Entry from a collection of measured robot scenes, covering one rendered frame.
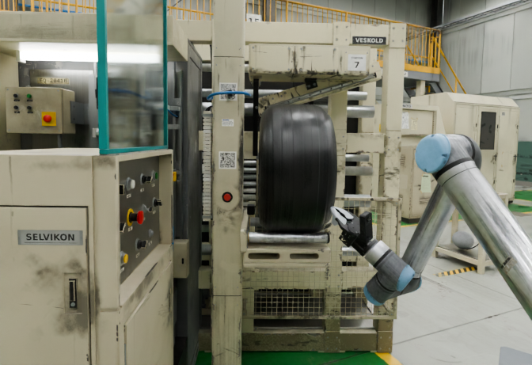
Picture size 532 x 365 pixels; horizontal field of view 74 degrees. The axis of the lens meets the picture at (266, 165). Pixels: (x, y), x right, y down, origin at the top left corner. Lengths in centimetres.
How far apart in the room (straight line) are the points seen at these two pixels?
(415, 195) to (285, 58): 466
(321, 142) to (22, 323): 104
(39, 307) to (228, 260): 80
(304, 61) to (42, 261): 138
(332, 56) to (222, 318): 134
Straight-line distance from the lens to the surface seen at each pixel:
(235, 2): 161
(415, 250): 144
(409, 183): 609
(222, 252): 159
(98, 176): 90
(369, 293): 145
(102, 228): 92
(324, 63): 184
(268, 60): 181
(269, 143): 134
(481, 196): 112
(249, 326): 237
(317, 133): 137
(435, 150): 115
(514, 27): 1456
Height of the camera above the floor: 131
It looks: 4 degrees down
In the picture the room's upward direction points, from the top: 1 degrees clockwise
